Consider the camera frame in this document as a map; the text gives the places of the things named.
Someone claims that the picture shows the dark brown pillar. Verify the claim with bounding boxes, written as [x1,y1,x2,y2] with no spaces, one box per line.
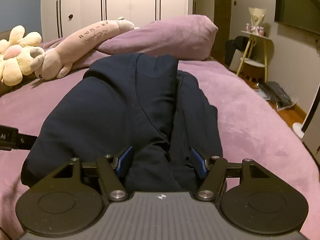
[213,0,233,58]

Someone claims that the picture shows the cream wrapped bouquet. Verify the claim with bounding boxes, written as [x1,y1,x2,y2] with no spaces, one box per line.
[247,7,267,35]

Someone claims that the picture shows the black bag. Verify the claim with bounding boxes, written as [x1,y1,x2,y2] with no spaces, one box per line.
[224,36,251,66]

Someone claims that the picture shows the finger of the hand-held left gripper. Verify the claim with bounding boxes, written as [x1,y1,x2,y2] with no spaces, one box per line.
[18,133,38,151]

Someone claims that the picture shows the dark navy zip jacket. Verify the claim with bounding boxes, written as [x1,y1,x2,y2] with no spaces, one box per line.
[20,53,224,193]

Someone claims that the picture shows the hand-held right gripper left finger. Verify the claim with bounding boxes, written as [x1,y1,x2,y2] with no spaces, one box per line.
[49,145,133,202]

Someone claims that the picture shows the white wardrobe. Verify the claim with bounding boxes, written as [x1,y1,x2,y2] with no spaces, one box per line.
[40,0,193,43]

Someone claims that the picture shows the cream flower plush cushion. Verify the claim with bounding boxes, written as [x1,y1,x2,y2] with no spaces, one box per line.
[0,25,45,86]

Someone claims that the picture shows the white round floor object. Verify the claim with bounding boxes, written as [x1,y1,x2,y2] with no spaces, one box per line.
[291,122,305,137]

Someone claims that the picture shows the wall-mounted television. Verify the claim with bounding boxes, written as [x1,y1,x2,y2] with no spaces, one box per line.
[274,0,320,35]

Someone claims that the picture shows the clear plastic bag dark contents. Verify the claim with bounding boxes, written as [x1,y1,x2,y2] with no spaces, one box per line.
[257,81,298,111]

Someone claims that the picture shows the purple bed sheet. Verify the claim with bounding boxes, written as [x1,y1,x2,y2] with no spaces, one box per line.
[0,56,320,240]

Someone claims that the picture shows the round wooden stool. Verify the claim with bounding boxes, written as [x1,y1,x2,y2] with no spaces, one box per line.
[242,61,266,82]

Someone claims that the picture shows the yellow-legged shelf stand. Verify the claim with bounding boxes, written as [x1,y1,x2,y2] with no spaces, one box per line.
[236,29,272,83]

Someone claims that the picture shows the long cream plush toy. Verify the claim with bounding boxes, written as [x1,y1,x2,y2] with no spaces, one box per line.
[34,17,140,81]

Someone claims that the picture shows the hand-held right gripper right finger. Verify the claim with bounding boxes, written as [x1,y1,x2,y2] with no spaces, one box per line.
[190,147,273,202]

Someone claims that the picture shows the purple duvet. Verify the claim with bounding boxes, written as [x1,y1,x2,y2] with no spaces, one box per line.
[39,14,218,68]

